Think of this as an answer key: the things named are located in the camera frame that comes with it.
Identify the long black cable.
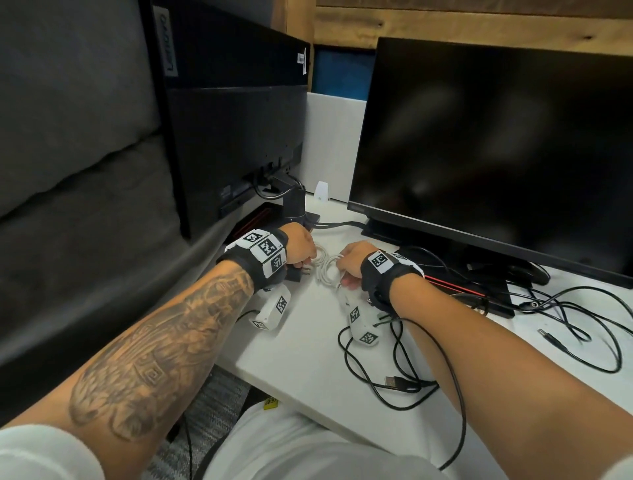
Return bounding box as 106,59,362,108
464,284,633,375

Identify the small black cable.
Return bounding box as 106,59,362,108
390,321,441,392

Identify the person's left forearm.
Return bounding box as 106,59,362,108
0,260,256,480

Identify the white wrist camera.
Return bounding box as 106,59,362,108
338,286,382,347
249,286,291,335

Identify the black right wrist strap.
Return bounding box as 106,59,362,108
359,249,426,313

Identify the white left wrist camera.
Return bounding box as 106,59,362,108
249,286,291,335

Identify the black charger plug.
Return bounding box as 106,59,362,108
284,264,315,284

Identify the black left wrist strap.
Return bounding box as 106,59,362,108
216,228,290,293

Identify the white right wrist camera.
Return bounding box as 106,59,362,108
338,286,382,347

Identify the small black oval device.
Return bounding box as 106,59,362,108
506,262,551,287

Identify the black monitor link cable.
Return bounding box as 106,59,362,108
309,220,369,231

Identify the grey fabric couch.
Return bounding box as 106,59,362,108
0,0,248,411

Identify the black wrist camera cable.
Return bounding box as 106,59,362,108
375,316,468,471
180,309,260,480

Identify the person's right hand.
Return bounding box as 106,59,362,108
336,241,379,290

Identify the black panel with white sticker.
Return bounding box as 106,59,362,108
138,0,311,100

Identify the black monitor arm base plate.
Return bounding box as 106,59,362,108
242,200,321,233

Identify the person's right forearm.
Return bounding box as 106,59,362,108
390,276,633,480

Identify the black monitor power cable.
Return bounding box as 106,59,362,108
253,170,305,200

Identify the black wrist strap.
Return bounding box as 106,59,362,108
216,228,290,293
359,249,426,313

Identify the white partition panel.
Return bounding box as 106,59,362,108
299,92,368,204

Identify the person's left hand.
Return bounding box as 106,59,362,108
276,222,318,270

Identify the black computer monitor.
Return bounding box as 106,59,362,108
347,37,633,290

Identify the person's white shirt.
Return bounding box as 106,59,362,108
0,403,633,480

